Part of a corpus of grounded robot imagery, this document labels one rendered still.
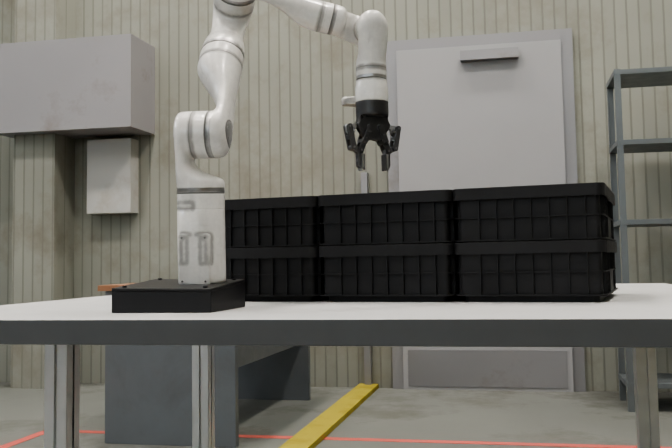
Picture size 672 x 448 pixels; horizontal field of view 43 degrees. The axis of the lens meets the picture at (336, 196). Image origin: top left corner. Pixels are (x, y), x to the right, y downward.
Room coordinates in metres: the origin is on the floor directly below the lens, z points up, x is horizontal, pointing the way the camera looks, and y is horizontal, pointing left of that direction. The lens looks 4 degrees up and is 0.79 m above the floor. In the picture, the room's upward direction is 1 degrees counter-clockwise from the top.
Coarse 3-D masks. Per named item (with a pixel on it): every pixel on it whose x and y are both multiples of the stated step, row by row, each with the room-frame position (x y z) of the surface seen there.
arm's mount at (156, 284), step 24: (120, 288) 1.54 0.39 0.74; (144, 288) 1.53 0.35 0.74; (168, 288) 1.52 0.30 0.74; (192, 288) 1.51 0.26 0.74; (216, 288) 1.53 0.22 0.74; (240, 288) 1.66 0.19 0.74; (120, 312) 1.54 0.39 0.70; (144, 312) 1.53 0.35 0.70; (168, 312) 1.52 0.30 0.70; (192, 312) 1.51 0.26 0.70
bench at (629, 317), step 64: (0, 320) 1.39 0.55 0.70; (64, 320) 1.37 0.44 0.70; (128, 320) 1.35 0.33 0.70; (192, 320) 1.32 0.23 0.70; (256, 320) 1.30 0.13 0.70; (320, 320) 1.28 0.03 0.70; (384, 320) 1.26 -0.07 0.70; (448, 320) 1.24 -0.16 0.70; (512, 320) 1.22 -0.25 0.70; (576, 320) 1.20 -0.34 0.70; (640, 320) 1.19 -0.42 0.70; (64, 384) 2.00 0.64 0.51; (192, 384) 2.91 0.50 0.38; (640, 384) 2.60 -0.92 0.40
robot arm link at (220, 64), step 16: (208, 48) 1.70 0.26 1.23; (224, 48) 1.70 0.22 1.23; (208, 64) 1.68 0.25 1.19; (224, 64) 1.67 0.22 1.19; (240, 64) 1.72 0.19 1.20; (208, 80) 1.67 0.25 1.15; (224, 80) 1.65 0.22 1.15; (224, 96) 1.62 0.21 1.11; (208, 112) 1.59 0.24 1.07; (224, 112) 1.60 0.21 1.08; (208, 128) 1.57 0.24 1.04; (224, 128) 1.58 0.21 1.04; (208, 144) 1.58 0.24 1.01; (224, 144) 1.59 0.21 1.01
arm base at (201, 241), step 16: (192, 208) 1.58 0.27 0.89; (208, 208) 1.59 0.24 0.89; (224, 208) 1.63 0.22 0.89; (192, 224) 1.59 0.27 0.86; (208, 224) 1.59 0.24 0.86; (224, 224) 1.63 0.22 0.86; (192, 240) 1.59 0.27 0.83; (208, 240) 1.58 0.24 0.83; (224, 240) 1.63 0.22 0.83; (192, 256) 1.59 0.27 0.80; (208, 256) 1.58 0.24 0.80; (224, 256) 1.63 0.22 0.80; (192, 272) 1.59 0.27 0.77; (208, 272) 1.59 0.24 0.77; (224, 272) 1.63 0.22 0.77
